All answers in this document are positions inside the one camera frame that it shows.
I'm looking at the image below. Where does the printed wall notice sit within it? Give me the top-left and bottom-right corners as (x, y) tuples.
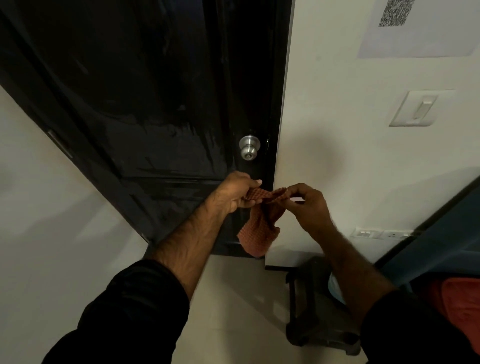
(357, 0), (480, 59)

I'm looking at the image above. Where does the silver door knob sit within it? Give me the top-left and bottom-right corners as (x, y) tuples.
(238, 134), (262, 161)

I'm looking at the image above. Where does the black wooden door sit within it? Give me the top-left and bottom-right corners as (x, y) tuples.
(0, 0), (293, 259)

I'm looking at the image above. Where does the white single wall switch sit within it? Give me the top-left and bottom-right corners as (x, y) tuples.
(389, 89), (457, 128)

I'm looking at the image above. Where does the black left sleeve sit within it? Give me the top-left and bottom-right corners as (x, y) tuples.
(41, 258), (190, 364)

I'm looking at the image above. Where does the black right sleeve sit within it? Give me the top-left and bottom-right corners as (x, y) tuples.
(359, 288), (480, 364)

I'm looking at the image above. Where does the light green tray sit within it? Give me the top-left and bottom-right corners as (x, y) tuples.
(328, 273), (348, 307)

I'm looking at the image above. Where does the blue bed frame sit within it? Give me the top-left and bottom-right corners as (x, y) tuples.
(374, 176), (480, 293)

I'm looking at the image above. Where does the person's left hand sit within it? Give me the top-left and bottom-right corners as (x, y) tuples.
(209, 171), (263, 215)

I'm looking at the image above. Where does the red quilted mattress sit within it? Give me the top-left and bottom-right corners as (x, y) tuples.
(423, 276), (480, 355)

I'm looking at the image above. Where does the orange checked cloth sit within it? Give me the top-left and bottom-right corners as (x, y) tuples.
(236, 186), (290, 259)

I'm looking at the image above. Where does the person's right hand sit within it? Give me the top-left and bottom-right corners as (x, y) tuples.
(279, 182), (335, 243)

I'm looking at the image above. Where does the dark plastic stool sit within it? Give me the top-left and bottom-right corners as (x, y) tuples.
(284, 256), (363, 356)

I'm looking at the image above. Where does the black sleeve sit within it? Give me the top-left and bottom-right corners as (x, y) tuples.
(41, 258), (190, 364)
(359, 288), (480, 364)

